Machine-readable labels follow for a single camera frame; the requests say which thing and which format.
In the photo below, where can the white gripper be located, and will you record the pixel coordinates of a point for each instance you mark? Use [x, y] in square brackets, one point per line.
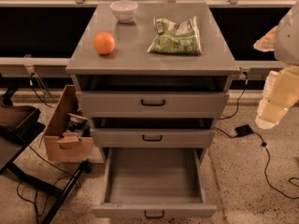
[288, 41]

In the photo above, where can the green jalapeno chip bag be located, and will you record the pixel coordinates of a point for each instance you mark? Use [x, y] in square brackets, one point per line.
[176, 38]

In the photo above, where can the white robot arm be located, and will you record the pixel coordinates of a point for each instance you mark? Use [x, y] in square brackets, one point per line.
[286, 47]

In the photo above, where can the grey drawer cabinet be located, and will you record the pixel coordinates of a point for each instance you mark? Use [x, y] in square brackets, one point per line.
[160, 80]

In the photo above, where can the grey open bottom drawer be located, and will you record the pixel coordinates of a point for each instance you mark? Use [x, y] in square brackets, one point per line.
[153, 183]

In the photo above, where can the grey top drawer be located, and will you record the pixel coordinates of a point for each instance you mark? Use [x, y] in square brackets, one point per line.
[125, 104]

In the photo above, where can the grey middle drawer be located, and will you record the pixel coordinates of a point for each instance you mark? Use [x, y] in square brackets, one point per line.
[154, 138]

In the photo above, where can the black power adapter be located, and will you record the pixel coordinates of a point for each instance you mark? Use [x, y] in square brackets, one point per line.
[243, 131]

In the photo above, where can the white bowl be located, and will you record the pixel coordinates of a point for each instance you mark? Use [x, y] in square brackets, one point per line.
[124, 10]

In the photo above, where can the orange fruit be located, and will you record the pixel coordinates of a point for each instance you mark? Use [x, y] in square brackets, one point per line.
[104, 43]

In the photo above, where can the cup inside cardboard box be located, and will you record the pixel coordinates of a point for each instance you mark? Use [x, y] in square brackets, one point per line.
[76, 124]

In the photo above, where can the brown cardboard box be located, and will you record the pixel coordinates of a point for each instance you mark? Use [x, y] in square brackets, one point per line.
[60, 145]

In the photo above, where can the black stand with tray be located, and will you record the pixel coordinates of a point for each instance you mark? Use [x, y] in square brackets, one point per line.
[12, 145]

